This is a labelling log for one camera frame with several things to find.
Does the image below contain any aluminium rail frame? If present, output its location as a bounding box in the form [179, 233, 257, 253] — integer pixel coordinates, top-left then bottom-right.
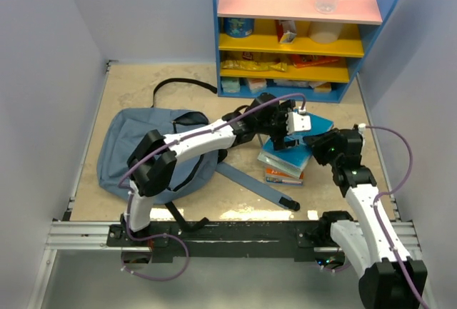
[26, 59, 438, 309]

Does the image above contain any red snack packet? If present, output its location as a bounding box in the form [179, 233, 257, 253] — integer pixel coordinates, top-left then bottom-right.
[290, 54, 340, 69]

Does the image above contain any orange book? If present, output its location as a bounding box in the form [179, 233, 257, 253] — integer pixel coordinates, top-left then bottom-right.
[264, 167, 303, 186]

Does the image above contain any purple cable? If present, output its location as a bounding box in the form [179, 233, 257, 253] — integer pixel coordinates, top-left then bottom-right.
[117, 93, 308, 281]
[321, 124, 433, 309]

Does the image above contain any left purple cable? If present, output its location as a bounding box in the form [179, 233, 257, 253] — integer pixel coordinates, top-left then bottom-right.
[117, 93, 308, 281]

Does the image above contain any pink cover book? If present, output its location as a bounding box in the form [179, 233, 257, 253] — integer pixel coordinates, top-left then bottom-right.
[258, 113, 333, 170]

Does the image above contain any red white carton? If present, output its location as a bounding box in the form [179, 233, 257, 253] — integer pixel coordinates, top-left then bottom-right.
[275, 20, 297, 44]

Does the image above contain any blue shelf unit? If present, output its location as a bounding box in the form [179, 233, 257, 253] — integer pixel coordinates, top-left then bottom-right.
[213, 0, 398, 103]

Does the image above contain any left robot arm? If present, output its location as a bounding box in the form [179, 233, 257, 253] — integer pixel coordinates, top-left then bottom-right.
[119, 93, 311, 246]

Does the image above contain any blue round tin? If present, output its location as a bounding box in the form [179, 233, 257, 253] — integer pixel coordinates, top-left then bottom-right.
[223, 18, 255, 38]

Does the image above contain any yellow snack bag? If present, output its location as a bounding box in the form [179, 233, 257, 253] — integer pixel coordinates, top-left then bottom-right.
[221, 51, 288, 72]

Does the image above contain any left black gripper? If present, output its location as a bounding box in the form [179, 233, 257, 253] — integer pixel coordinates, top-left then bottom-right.
[255, 101, 299, 151]

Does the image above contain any yellow sponge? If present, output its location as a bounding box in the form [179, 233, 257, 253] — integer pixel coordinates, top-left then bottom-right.
[313, 83, 332, 93]

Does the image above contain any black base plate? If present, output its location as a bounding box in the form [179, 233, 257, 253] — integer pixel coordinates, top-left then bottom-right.
[106, 221, 343, 263]

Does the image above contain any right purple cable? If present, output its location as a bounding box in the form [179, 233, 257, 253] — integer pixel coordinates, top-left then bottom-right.
[321, 124, 433, 309]

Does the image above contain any teal book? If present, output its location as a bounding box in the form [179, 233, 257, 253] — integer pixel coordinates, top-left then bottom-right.
[257, 152, 311, 178]

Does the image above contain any white tissue pack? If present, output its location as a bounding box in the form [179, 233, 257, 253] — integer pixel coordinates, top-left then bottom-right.
[246, 78, 267, 93]

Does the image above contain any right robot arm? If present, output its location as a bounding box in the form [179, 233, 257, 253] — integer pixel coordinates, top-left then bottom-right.
[304, 123, 428, 308]

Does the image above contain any blue student backpack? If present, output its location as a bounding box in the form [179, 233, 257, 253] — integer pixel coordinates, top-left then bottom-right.
[96, 77, 301, 233]

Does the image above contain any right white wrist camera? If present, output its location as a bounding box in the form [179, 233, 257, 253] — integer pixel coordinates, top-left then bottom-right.
[356, 123, 366, 137]

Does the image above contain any white round container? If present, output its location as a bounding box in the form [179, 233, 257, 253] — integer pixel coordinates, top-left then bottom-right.
[308, 21, 344, 44]

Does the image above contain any teal tissue pack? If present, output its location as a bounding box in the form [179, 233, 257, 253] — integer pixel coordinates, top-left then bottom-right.
[221, 76, 241, 93]

